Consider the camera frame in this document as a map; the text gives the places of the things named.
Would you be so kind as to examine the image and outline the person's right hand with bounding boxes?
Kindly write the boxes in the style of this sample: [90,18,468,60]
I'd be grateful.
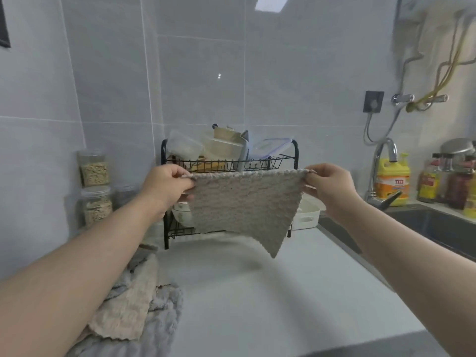
[303,163,363,224]

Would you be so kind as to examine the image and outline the person's left hand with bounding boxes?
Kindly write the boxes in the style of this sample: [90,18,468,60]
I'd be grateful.
[139,164,196,220]

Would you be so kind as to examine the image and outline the grey checked towel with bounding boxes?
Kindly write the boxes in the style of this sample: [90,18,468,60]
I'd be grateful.
[181,169,317,259]

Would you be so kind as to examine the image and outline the pile of fluffy cloths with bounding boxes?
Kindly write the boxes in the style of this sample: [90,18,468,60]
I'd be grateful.
[66,243,184,357]

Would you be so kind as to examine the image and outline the person's right forearm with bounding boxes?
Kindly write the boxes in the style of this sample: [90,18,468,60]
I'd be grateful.
[331,198,476,357]

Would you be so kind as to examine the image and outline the person's left forearm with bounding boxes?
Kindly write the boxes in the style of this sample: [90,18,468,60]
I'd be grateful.
[0,193,168,357]

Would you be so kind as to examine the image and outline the white plastic basket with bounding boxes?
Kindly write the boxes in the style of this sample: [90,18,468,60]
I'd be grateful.
[290,193,323,232]

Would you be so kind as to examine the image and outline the clear plastic food container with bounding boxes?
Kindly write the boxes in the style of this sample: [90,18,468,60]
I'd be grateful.
[166,129,206,159]

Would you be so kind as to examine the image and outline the chrome faucet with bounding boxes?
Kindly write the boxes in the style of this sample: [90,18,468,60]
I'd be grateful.
[364,138,404,210]

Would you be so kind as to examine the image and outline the yellow dish cloth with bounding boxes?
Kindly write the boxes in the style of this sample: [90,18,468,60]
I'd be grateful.
[187,159,228,174]

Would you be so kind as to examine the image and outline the clear jar grey contents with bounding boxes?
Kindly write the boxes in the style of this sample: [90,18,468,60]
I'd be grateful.
[111,185,137,211]

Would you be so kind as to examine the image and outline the yellow detergent bottle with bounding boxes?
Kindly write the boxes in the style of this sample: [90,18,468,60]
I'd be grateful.
[373,152,411,207]

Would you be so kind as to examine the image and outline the large clear food container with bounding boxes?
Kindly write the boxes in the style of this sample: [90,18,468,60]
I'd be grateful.
[202,131,246,161]

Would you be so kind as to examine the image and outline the clear jar of oats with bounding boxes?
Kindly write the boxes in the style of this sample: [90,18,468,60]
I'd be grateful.
[77,151,111,188]
[80,185,114,228]

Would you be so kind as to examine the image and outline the blue rimmed container lid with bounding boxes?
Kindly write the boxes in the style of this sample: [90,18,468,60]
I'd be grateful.
[252,137,295,160]

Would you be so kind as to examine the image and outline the tan lid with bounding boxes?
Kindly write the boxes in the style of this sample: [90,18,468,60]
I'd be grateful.
[212,124,243,143]

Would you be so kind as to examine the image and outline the grey plastic lid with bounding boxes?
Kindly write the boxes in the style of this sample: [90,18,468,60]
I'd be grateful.
[236,130,251,173]

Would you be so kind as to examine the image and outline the yellow label sauce bottle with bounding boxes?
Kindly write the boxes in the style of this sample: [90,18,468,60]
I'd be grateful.
[417,154,444,204]

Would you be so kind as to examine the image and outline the grey kitchen sink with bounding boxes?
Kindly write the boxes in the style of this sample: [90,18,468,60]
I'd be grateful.
[318,203,476,263]

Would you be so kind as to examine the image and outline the group of condiment bottles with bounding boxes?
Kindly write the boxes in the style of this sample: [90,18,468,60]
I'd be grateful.
[444,159,475,210]

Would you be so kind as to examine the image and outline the steel pot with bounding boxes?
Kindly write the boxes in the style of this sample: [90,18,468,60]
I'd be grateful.
[440,138,476,161]

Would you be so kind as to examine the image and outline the yellow squeeze bottle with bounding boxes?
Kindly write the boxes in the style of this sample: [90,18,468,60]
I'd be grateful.
[463,171,476,220]

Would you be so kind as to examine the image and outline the metal water pipe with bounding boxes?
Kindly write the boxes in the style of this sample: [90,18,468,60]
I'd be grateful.
[400,18,427,96]
[435,14,476,102]

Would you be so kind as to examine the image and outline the black wire dish rack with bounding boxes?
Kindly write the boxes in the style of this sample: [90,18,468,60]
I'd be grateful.
[160,139,299,251]

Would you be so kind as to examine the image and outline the grey power cable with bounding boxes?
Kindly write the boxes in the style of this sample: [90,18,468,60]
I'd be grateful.
[363,112,384,147]

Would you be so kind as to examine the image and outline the black wall socket with plug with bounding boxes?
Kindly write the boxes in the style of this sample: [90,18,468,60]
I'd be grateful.
[363,90,385,114]

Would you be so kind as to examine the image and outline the yellow gas hose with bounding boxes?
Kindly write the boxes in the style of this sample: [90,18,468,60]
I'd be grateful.
[406,25,476,113]

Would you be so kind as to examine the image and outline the narrow black switch panel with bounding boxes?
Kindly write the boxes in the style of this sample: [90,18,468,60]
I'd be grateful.
[0,0,11,49]

